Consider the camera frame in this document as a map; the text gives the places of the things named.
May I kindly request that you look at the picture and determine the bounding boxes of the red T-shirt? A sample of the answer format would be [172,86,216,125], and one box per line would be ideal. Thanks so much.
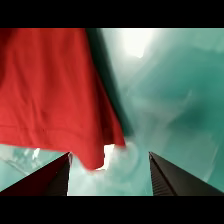
[0,27,127,171]

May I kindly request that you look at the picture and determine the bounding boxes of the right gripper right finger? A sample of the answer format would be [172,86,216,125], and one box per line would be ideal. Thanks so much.
[148,151,224,197]

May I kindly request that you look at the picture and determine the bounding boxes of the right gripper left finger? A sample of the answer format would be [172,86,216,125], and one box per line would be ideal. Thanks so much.
[0,151,73,197]

